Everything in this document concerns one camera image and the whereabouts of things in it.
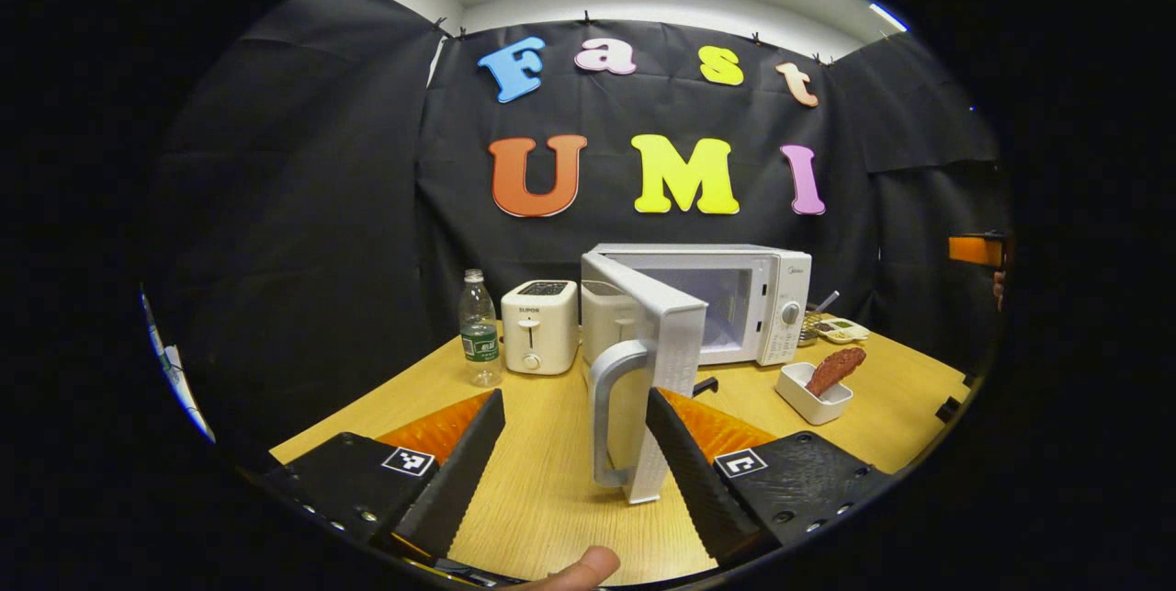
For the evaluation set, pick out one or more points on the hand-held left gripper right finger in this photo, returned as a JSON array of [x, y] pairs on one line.
[[694, 481]]

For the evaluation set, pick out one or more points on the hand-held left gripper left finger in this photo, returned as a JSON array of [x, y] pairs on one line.
[[464, 471]]

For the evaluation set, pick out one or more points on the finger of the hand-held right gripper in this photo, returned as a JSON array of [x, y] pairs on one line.
[[974, 251]]

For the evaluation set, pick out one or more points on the white microwave oven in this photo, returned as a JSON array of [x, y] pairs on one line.
[[671, 334]]

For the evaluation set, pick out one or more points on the brown sausage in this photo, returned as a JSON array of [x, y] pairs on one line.
[[834, 370]]

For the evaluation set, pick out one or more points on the clear plastic water bottle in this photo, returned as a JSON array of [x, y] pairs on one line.
[[480, 338]]

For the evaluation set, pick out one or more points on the white rectangular dish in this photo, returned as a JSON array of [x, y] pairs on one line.
[[808, 403]]

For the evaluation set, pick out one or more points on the divided white dish with beans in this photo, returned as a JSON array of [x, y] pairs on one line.
[[843, 330]]

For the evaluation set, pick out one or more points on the white toaster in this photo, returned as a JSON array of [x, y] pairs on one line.
[[540, 329]]

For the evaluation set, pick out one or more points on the small ceiling light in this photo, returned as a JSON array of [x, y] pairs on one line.
[[887, 17]]

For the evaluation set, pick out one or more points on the white printed sheet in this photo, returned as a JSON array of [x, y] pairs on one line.
[[170, 370]]

